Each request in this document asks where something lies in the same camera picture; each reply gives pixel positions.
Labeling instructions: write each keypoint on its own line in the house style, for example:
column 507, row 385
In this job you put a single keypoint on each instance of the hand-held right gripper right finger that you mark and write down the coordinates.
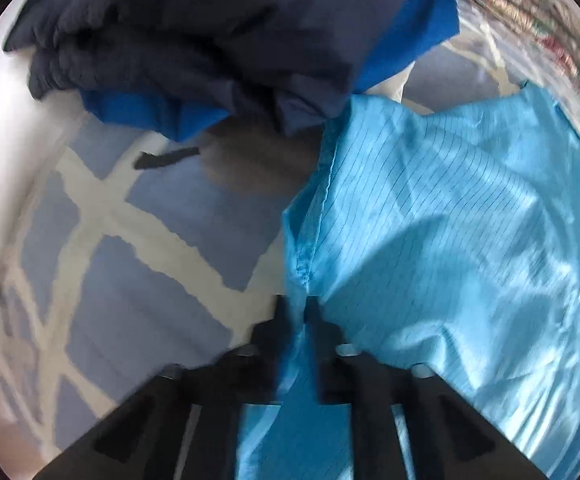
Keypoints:
column 322, row 340

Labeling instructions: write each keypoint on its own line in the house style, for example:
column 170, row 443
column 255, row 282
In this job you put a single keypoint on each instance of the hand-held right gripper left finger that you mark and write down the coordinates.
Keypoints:
column 270, row 342

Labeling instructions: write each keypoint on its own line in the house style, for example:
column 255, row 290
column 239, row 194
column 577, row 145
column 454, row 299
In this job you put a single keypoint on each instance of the light blue striped garment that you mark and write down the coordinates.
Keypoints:
column 445, row 235

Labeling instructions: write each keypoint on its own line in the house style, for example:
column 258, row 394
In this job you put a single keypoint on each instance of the blue checked bed sheet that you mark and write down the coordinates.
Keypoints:
column 145, row 280

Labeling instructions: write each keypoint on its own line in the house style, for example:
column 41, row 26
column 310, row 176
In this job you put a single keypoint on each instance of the navy jacket with blue lining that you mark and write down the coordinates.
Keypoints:
column 195, row 25

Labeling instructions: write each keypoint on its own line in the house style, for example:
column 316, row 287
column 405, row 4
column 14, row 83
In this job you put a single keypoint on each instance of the folded floral quilt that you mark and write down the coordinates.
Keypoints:
column 535, row 15

